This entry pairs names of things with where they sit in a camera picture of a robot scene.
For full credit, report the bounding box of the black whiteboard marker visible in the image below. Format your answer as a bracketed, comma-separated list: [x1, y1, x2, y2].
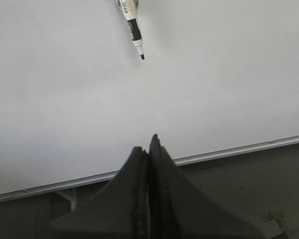
[115, 0, 145, 60]

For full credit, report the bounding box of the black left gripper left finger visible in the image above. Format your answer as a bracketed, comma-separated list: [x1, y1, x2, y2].
[48, 146, 149, 239]

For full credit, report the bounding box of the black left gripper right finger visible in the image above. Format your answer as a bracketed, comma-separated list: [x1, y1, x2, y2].
[148, 134, 264, 239]

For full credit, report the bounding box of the torn tape scrap on floor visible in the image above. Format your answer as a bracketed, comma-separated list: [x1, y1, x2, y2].
[265, 211, 285, 231]

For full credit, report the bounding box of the white whiteboard with aluminium frame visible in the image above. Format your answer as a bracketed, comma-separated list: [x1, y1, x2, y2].
[0, 0, 299, 202]

